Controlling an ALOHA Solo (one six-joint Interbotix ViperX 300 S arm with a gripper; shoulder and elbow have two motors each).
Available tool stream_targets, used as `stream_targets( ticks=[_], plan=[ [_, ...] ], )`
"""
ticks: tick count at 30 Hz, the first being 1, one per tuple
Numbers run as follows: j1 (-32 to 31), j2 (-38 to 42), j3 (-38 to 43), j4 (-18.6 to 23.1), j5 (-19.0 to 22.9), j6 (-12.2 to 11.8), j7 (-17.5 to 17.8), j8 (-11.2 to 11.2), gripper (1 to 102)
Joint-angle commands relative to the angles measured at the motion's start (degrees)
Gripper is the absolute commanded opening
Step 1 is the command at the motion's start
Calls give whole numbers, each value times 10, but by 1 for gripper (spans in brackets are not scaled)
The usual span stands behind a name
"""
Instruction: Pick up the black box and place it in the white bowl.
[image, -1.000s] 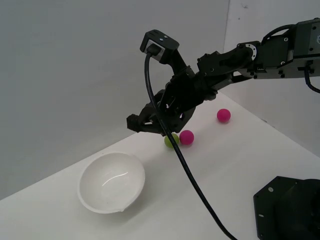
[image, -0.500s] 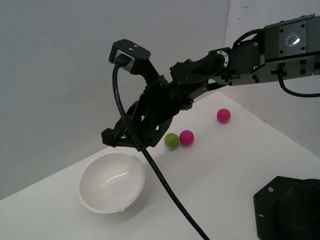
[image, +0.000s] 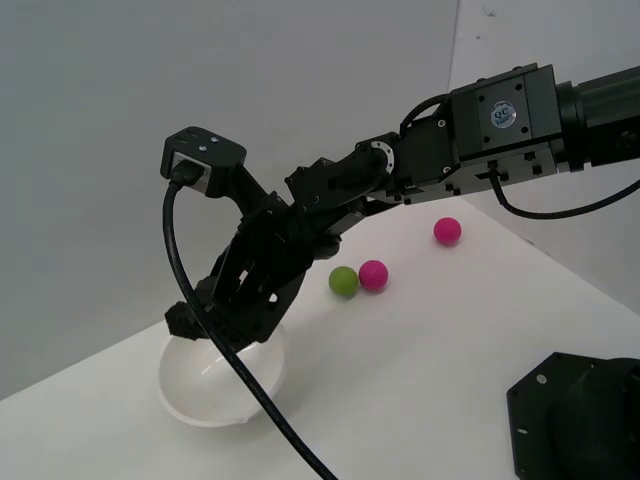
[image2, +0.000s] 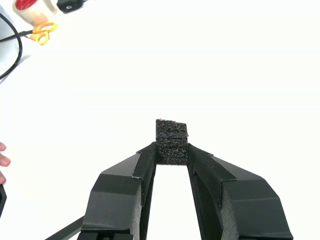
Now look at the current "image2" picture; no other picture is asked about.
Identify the person's bare hand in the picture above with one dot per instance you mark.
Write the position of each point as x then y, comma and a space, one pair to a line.
3, 161

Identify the black electronic device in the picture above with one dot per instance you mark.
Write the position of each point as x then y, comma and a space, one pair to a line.
70, 5

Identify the black foam cube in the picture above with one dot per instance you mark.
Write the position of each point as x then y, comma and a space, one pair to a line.
172, 146

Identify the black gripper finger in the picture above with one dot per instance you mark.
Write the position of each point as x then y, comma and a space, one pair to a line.
112, 200
245, 207

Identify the red and cream object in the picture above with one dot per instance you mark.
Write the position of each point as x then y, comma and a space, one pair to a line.
35, 12

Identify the black plastic frame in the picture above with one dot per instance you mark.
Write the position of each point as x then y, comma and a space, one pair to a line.
2, 200

